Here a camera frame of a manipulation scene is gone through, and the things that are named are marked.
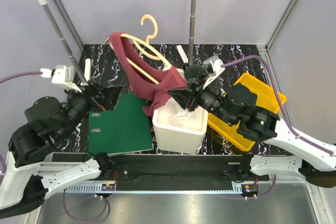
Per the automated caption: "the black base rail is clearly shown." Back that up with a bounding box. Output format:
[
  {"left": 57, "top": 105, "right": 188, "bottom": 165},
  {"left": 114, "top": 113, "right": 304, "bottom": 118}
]
[{"left": 49, "top": 153, "right": 271, "bottom": 193}]

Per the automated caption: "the green binder folder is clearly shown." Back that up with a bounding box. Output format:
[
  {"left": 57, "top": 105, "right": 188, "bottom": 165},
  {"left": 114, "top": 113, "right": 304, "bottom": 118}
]
[{"left": 88, "top": 93, "right": 153, "bottom": 154}]

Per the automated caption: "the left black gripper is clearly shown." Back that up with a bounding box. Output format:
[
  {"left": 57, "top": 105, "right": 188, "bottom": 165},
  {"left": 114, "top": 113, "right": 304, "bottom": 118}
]
[{"left": 59, "top": 79, "right": 125, "bottom": 140}]

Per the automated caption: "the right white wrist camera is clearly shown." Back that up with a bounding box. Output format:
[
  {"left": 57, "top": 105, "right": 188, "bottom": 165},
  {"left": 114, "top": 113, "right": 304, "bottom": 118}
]
[{"left": 203, "top": 56, "right": 225, "bottom": 89}]

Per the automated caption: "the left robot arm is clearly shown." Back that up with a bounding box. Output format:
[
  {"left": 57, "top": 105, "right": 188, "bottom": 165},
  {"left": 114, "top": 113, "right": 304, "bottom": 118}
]
[{"left": 1, "top": 82, "right": 123, "bottom": 219}]

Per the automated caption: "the white styrofoam box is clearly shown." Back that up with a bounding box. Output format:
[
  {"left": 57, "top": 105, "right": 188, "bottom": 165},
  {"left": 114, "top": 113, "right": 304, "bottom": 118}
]
[{"left": 152, "top": 67, "right": 209, "bottom": 154}]

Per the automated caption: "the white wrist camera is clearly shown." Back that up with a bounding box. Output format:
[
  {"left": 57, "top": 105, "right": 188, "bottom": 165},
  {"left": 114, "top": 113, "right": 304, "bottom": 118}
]
[
  {"left": 40, "top": 65, "right": 82, "bottom": 93},
  {"left": 203, "top": 56, "right": 225, "bottom": 89}
]

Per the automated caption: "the aluminium frame post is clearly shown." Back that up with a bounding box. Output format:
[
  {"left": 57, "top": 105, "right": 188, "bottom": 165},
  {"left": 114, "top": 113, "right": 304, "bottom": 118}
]
[{"left": 265, "top": 0, "right": 299, "bottom": 51}]

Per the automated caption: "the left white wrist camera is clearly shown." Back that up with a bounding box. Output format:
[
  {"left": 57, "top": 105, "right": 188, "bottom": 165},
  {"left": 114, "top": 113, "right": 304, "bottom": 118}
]
[{"left": 40, "top": 65, "right": 82, "bottom": 93}]

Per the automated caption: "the yellow plastic bin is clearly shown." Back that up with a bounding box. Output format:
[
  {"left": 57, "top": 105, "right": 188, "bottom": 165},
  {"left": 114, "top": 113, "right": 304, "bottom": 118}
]
[{"left": 207, "top": 73, "right": 280, "bottom": 152}]

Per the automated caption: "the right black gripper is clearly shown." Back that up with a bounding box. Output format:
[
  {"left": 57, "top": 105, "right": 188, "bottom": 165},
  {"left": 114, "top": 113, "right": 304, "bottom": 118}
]
[{"left": 166, "top": 72, "right": 236, "bottom": 126}]

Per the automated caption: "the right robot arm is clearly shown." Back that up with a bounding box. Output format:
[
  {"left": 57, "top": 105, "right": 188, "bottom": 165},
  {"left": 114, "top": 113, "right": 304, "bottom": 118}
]
[{"left": 168, "top": 78, "right": 335, "bottom": 188}]

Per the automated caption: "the dark green mug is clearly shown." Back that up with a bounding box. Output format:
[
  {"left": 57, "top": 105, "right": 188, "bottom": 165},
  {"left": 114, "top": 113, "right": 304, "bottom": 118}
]
[{"left": 183, "top": 63, "right": 207, "bottom": 82}]

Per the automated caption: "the maroon tank top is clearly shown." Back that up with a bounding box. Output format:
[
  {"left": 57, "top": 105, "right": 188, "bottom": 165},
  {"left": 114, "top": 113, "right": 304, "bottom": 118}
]
[{"left": 109, "top": 33, "right": 187, "bottom": 117}]

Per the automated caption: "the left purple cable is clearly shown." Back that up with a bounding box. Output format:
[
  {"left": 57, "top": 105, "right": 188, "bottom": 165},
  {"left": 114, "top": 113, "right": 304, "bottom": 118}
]
[{"left": 0, "top": 70, "right": 43, "bottom": 84}]

